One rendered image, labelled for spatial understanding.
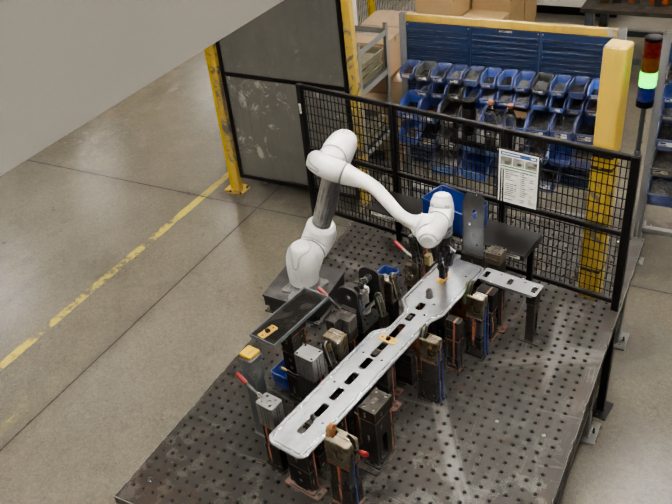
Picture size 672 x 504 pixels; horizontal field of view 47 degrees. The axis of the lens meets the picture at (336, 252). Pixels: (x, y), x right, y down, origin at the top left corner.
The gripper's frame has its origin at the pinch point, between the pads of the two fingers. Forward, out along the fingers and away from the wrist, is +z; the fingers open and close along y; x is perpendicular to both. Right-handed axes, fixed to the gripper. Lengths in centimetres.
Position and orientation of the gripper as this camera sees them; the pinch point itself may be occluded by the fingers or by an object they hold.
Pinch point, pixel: (443, 270)
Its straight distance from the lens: 363.6
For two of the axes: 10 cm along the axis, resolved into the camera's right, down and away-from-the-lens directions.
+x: 5.9, -5.1, 6.3
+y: 8.0, 2.8, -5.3
